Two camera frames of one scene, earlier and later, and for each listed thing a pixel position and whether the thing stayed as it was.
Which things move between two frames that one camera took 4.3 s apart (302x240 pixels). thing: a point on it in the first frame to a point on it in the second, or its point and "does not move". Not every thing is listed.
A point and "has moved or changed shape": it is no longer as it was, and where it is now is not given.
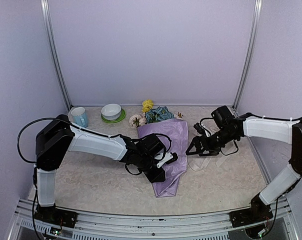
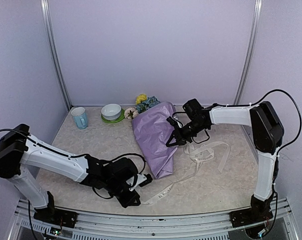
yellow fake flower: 146,105 to 140,97
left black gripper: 154,178 to 127,201
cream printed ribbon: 218,163 to 200,154
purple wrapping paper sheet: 177,130 has moved or changed shape
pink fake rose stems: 139,119 to 130,112
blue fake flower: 157,114 to 150,102
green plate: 121,117 does not move
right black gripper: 197,140 to 180,139
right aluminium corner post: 257,19 does not move
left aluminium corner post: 47,27 does not move
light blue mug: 80,117 does not move
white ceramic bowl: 110,111 does not move
